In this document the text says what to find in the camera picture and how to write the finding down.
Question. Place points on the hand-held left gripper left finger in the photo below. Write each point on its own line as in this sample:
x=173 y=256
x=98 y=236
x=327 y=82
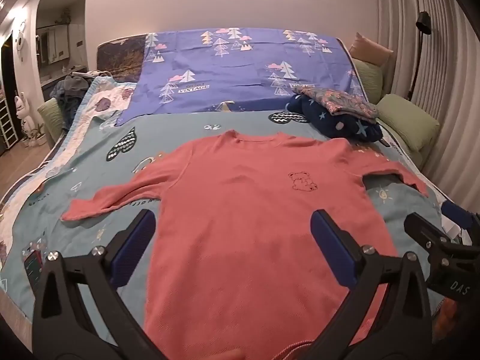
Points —
x=132 y=250

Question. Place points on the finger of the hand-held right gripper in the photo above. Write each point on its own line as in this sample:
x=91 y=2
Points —
x=425 y=229
x=462 y=217

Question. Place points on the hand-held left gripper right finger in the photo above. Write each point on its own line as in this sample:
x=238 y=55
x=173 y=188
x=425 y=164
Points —
x=333 y=248

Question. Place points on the pink long-sleeved shirt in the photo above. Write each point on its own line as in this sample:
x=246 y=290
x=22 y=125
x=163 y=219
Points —
x=247 y=210

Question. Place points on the pile of grey clothes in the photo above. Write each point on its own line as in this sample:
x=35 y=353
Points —
x=71 y=90

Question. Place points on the teal printed blanket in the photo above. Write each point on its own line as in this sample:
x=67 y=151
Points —
x=93 y=180

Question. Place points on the large green pillow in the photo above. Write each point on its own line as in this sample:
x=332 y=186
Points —
x=410 y=120

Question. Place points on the navy star-print garment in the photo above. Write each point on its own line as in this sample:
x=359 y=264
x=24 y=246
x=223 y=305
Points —
x=337 y=125

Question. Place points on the grey curtain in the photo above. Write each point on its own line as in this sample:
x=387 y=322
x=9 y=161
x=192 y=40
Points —
x=450 y=82

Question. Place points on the pink floral garment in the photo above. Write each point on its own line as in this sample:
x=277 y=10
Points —
x=337 y=101

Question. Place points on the green cushion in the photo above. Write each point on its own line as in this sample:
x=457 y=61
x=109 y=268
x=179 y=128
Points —
x=50 y=120

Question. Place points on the white quilt with blue border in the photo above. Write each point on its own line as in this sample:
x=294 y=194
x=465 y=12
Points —
x=112 y=97

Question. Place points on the small green pillow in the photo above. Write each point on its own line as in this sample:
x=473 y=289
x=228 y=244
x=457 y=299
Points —
x=369 y=78

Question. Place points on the white cat figurine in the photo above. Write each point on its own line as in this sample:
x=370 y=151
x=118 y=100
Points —
x=23 y=114

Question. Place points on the white ladder shelf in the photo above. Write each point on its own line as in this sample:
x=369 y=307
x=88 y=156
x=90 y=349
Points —
x=7 y=120

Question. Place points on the beige pillow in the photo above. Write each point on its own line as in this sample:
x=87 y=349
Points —
x=371 y=50

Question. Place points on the dark printed headboard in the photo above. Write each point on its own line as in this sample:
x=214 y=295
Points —
x=122 y=56

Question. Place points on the black floor lamp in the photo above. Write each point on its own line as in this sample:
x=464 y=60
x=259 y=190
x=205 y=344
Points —
x=423 y=22

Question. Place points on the purple tree-print sheet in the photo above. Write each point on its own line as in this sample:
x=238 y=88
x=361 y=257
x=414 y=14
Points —
x=240 y=71

